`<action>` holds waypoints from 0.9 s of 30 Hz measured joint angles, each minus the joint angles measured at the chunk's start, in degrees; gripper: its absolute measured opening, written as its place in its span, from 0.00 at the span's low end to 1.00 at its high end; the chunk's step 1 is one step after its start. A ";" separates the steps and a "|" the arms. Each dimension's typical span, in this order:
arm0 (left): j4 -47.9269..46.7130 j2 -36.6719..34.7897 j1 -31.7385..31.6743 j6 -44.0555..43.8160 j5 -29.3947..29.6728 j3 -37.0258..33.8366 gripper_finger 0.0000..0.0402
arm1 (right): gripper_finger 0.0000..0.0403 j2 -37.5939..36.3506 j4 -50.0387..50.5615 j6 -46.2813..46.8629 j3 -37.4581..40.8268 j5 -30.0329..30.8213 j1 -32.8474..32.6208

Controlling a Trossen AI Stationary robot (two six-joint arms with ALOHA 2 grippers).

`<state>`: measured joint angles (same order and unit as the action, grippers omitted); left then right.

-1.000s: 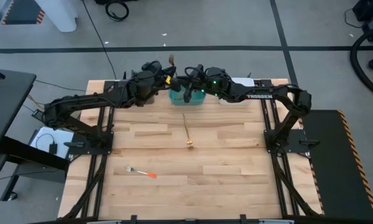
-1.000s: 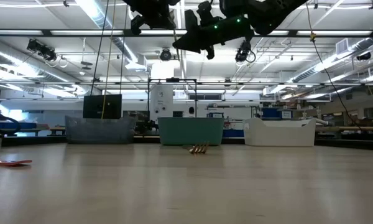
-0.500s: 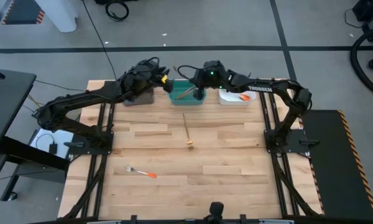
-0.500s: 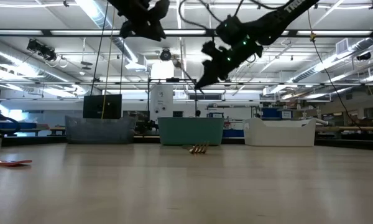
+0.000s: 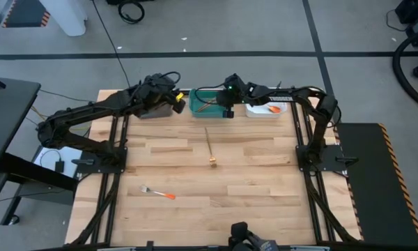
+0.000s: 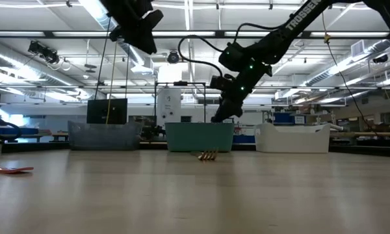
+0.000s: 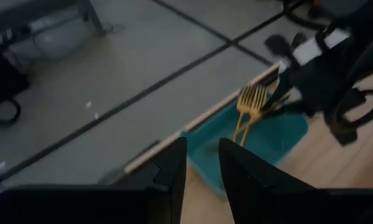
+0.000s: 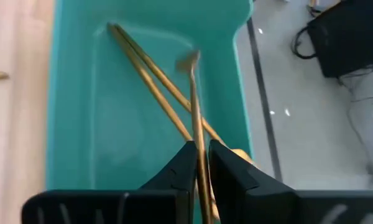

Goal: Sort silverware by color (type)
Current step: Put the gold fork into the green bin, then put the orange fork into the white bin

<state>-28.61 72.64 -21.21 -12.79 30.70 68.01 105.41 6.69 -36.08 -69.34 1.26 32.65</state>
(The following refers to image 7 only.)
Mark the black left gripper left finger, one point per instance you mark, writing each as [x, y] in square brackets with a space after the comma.
[171, 186]

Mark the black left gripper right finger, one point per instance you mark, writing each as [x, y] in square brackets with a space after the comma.
[251, 193]

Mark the gold fork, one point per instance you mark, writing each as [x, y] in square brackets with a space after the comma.
[245, 101]
[258, 102]

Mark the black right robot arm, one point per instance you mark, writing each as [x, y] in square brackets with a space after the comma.
[370, 37]

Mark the white rounded floor object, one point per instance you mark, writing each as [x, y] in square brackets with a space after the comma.
[56, 40]

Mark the teal plastic bin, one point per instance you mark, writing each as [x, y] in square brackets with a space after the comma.
[276, 137]

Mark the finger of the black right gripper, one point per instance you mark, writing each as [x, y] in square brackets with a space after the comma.
[281, 88]
[281, 107]

